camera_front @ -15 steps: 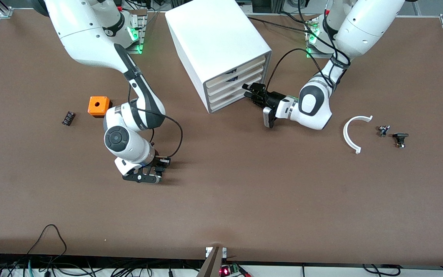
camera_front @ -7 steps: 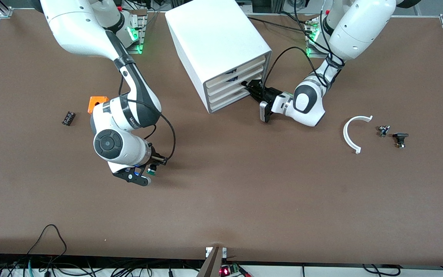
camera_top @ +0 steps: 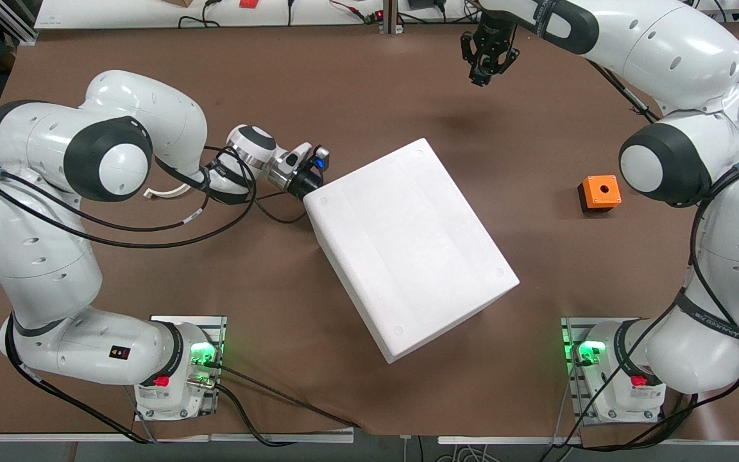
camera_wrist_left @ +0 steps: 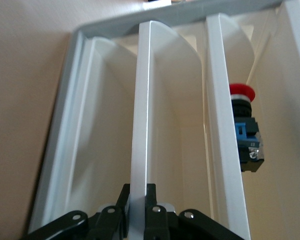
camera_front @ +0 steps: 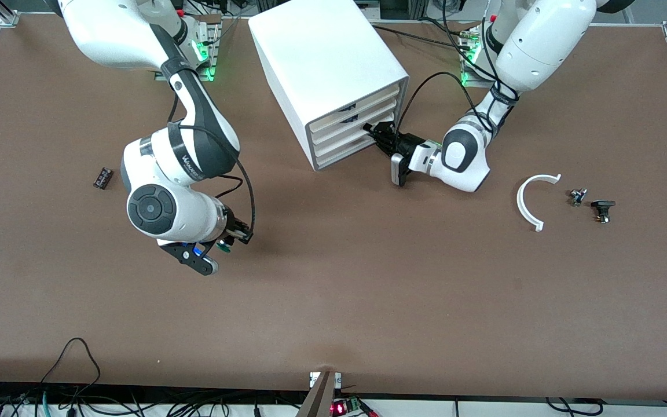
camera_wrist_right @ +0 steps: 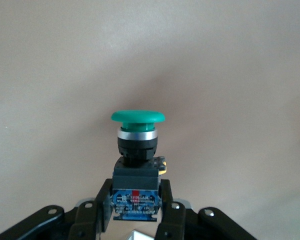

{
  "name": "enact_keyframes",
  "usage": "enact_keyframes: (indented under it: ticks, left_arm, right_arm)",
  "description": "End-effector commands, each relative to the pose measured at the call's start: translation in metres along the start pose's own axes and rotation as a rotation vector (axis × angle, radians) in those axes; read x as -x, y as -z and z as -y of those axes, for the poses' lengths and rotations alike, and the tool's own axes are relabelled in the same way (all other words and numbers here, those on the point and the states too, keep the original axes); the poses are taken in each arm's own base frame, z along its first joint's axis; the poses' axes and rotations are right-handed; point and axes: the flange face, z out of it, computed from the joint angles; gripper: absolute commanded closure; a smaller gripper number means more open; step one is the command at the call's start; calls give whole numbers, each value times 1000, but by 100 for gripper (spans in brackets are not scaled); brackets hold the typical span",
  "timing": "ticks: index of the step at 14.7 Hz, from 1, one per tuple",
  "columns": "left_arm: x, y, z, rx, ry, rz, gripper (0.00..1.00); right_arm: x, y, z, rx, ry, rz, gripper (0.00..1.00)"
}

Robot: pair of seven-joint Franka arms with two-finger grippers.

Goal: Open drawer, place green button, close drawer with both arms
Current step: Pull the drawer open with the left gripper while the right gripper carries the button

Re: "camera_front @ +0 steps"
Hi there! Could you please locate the white cabinet drawer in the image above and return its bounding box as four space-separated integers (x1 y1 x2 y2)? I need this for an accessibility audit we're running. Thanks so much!
313 113 398 162
310 86 400 140
314 139 395 170
311 97 400 151

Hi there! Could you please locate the white drawer cabinet shell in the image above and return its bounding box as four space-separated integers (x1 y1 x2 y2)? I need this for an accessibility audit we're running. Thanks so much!
248 0 411 172

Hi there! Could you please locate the white curved plastic arc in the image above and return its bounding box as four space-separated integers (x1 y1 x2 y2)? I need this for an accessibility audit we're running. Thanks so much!
516 174 562 233

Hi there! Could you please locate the green board with red light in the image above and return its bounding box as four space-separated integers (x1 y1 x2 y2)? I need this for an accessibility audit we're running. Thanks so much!
331 397 364 417

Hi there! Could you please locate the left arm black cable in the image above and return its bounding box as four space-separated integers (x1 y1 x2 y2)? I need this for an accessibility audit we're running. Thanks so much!
397 0 521 140

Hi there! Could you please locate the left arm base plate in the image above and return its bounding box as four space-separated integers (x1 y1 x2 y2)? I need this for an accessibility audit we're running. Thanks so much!
460 26 499 90

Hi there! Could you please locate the long black cable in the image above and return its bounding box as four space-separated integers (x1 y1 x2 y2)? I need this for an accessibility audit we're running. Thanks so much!
373 24 470 53

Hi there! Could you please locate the short black cable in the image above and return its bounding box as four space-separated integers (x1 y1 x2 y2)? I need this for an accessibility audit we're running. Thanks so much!
417 17 467 37

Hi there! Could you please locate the white mount bracket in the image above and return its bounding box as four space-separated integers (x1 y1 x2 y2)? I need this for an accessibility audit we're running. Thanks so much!
309 372 343 389

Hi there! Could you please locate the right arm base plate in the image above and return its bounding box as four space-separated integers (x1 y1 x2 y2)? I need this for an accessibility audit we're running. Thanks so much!
154 14 222 82

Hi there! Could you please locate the black looped cable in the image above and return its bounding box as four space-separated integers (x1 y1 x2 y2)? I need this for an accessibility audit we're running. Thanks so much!
40 337 102 406

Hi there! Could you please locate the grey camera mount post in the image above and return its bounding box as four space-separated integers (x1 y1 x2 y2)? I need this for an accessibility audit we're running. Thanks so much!
296 371 337 417

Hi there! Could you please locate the small black switch part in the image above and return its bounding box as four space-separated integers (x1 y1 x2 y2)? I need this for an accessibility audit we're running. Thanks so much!
591 200 617 225

